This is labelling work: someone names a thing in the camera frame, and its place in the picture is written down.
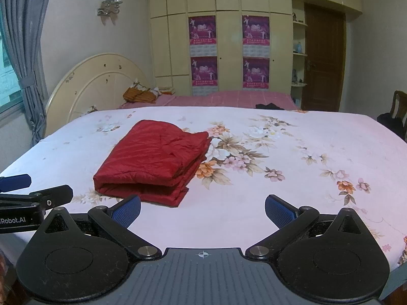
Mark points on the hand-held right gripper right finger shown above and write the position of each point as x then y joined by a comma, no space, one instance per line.
279,210

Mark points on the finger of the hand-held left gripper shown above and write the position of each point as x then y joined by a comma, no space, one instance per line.
57,193
14,182

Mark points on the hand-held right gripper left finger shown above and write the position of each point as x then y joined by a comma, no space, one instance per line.
127,211

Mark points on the red down jacket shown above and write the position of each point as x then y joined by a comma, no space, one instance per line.
149,159

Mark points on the white floral bed sheet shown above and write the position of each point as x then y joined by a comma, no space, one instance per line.
286,181

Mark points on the window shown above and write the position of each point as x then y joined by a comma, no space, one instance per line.
8,79

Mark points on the black cloth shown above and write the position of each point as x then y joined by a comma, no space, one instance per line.
268,106

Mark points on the cream round headboard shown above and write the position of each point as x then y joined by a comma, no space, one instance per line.
95,85

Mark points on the orange patterned cloth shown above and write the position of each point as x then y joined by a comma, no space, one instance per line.
136,94

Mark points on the pink plaid bed sheet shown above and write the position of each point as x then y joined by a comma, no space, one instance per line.
222,98

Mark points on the grey blue curtain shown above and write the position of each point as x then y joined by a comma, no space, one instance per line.
25,54

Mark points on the grey blue mattress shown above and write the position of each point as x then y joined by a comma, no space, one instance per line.
397,276

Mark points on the cream corner shelf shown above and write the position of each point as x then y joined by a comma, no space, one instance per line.
299,57

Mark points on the brown wooden door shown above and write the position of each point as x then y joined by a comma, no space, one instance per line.
322,57

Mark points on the blue bottle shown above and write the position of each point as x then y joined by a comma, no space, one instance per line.
299,47

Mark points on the cream wardrobe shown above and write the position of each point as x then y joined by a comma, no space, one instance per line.
229,38

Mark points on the purple wall poster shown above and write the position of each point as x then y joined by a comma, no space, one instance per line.
256,71
204,71
255,29
202,30

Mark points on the silver wall lamp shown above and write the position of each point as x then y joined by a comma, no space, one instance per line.
109,4

